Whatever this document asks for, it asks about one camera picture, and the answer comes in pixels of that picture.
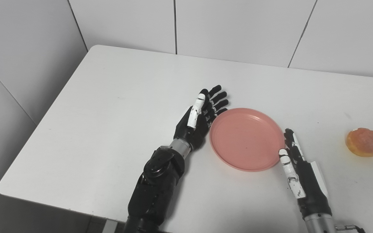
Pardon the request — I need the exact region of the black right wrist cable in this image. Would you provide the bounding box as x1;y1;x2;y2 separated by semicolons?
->
334;223;366;233

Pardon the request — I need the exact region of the pink round plate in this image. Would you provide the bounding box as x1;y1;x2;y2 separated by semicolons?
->
209;108;286;172

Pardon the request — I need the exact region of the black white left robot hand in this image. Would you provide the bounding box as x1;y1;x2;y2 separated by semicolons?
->
174;85;230;151

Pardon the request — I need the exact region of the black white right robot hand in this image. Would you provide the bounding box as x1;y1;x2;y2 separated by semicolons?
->
278;128;333;220

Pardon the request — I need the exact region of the orange cream puff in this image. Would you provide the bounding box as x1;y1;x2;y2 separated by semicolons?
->
345;128;373;158

